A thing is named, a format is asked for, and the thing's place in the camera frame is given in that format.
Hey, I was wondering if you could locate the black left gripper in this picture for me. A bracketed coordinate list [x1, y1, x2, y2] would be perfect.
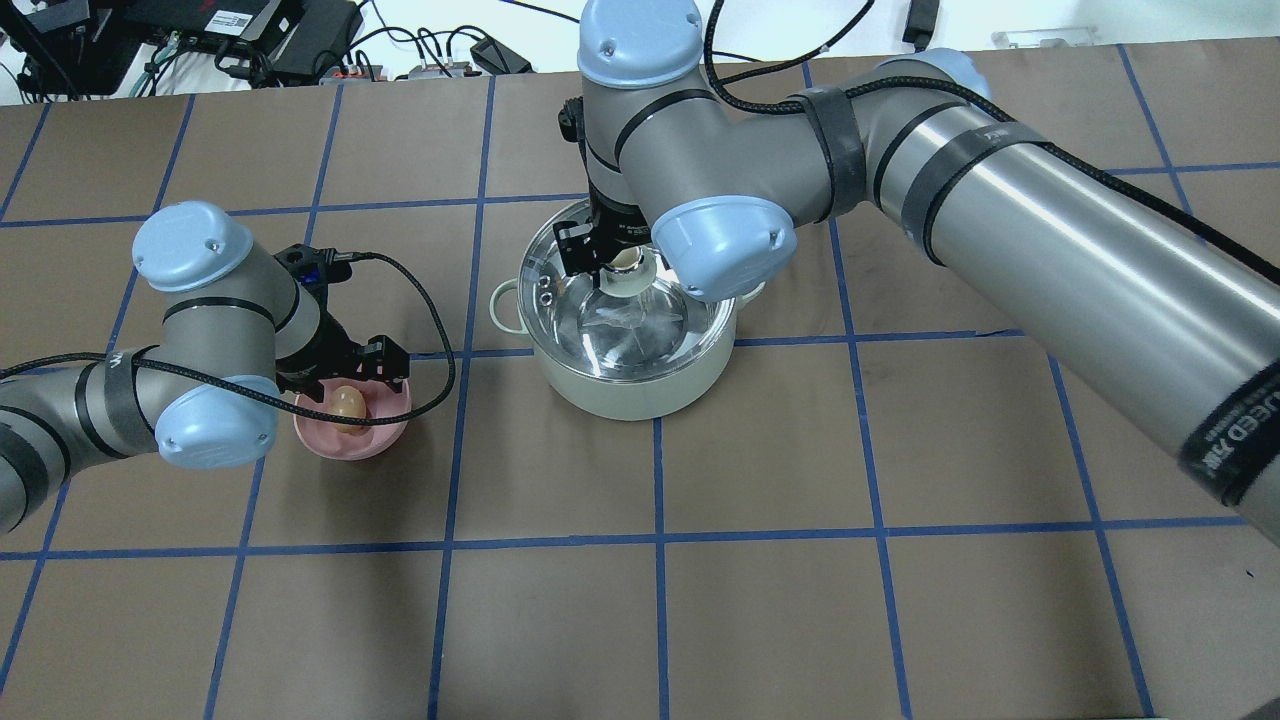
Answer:
[275, 300, 411, 411]

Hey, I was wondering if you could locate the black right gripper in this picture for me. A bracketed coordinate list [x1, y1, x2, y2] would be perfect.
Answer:
[556, 184, 652, 277]

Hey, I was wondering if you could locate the brown egg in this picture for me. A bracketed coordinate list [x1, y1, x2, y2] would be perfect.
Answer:
[326, 386, 369, 436]

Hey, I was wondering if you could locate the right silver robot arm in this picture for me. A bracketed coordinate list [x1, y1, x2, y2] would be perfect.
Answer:
[557, 1, 1279, 541]

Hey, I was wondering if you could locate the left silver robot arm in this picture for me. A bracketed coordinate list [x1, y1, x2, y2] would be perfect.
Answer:
[1, 201, 410, 532]

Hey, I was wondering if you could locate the pale green steel pot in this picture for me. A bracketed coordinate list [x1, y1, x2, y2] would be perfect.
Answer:
[489, 197, 769, 421]

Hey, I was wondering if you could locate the pink bowl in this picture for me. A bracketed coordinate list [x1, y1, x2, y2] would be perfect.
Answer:
[293, 378, 412, 461]

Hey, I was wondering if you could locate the black power adapter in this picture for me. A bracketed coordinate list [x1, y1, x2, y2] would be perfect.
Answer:
[468, 37, 534, 76]

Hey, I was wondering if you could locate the black docking hub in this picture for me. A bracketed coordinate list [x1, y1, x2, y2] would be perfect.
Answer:
[1, 1, 136, 100]

